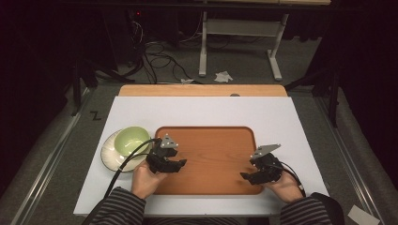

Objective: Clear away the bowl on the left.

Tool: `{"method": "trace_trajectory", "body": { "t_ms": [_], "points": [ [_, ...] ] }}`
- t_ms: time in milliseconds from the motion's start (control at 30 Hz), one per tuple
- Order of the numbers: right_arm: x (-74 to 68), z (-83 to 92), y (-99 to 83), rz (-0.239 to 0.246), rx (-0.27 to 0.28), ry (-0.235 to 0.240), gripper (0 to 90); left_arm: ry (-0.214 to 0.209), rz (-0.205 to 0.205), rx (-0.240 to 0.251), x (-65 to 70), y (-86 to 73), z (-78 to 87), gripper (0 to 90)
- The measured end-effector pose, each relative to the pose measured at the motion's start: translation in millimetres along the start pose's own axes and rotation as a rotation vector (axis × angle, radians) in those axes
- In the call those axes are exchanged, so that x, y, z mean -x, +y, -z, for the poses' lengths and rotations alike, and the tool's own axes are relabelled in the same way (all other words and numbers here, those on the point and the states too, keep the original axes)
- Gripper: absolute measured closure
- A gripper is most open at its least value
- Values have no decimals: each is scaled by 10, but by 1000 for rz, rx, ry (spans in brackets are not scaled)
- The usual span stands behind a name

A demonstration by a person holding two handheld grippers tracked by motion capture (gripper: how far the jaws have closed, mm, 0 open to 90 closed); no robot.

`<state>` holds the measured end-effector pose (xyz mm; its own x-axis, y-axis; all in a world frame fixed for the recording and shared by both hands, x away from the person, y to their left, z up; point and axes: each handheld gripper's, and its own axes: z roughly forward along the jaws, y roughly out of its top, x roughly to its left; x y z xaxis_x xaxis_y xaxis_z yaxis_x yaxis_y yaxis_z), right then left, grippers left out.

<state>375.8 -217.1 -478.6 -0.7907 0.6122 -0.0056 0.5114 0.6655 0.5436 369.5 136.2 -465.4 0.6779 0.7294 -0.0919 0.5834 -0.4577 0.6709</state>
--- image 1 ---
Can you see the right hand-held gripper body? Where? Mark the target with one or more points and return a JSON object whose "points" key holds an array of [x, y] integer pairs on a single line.
{"points": [[268, 162]]}

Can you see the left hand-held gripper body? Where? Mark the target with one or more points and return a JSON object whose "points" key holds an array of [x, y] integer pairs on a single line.
{"points": [[161, 151]]}

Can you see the person's right hand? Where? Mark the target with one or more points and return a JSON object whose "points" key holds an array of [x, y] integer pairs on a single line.
{"points": [[286, 187]]}

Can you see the person's left hand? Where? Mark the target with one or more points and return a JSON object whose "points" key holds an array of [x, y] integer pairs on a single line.
{"points": [[145, 182]]}

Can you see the green bowl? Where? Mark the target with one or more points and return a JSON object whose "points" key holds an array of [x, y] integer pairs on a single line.
{"points": [[131, 140]]}

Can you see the wooden tray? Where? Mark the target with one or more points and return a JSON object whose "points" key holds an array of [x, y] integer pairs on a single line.
{"points": [[212, 156]]}

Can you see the white ribbed plate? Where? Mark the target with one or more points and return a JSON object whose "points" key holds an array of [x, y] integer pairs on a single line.
{"points": [[110, 154]]}

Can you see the white table mat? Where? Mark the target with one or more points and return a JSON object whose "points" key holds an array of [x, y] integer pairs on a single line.
{"points": [[203, 111]]}

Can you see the small crumpled white paper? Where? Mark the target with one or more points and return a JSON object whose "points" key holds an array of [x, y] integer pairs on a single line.
{"points": [[187, 81]]}

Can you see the black tripod stand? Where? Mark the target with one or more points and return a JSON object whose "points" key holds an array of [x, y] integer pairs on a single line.
{"points": [[84, 78], [328, 87]]}

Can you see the flat white paper sheet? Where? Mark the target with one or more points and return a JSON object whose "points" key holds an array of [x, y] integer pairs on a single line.
{"points": [[363, 216]]}

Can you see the metal floor rail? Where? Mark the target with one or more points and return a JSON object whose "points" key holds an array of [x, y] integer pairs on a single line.
{"points": [[47, 162], [350, 150]]}

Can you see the white desk frame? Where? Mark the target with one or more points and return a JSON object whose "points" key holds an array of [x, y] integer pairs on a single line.
{"points": [[241, 27]]}

